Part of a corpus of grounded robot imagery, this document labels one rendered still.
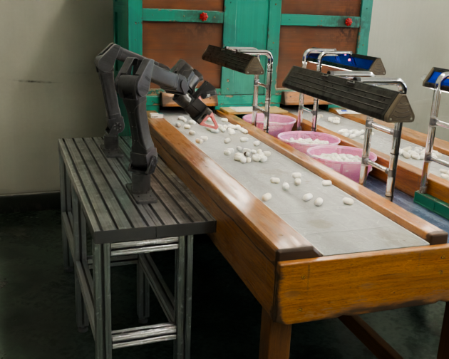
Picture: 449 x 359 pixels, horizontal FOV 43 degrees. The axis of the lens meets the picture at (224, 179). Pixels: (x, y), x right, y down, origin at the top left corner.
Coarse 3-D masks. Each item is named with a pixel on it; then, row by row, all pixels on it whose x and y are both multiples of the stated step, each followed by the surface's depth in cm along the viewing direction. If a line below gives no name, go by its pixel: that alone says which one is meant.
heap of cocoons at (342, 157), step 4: (316, 156) 226; (320, 156) 227; (324, 156) 228; (328, 156) 227; (332, 156) 228; (336, 156) 229; (340, 156) 230; (344, 156) 229; (348, 156) 228; (352, 156) 228; (356, 156) 229; (336, 160) 223; (340, 160) 223; (344, 160) 221; (348, 160) 222; (352, 160) 223; (356, 160) 223; (360, 160) 226; (332, 168) 212
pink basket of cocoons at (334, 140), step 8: (280, 136) 251; (296, 136) 258; (304, 136) 259; (312, 136) 259; (320, 136) 257; (328, 136) 255; (288, 144) 239; (296, 144) 236; (304, 144) 234; (328, 144) 236; (336, 144) 239; (304, 152) 237
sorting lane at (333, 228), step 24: (168, 120) 285; (216, 120) 290; (216, 144) 241; (240, 144) 242; (264, 144) 244; (240, 168) 206; (264, 168) 207; (288, 168) 208; (264, 192) 180; (288, 192) 181; (312, 192) 182; (336, 192) 183; (288, 216) 160; (312, 216) 161; (336, 216) 162; (360, 216) 163; (384, 216) 163; (312, 240) 144; (336, 240) 145; (360, 240) 145; (384, 240) 146; (408, 240) 147
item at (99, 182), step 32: (64, 160) 243; (96, 160) 235; (128, 160) 242; (160, 160) 239; (96, 192) 195; (128, 192) 197; (160, 192) 198; (96, 224) 167; (128, 224) 168; (160, 224) 169; (192, 224) 172
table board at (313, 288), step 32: (352, 256) 136; (384, 256) 138; (416, 256) 142; (448, 256) 145; (288, 288) 132; (320, 288) 135; (352, 288) 138; (384, 288) 141; (416, 288) 145; (448, 288) 148; (288, 320) 135
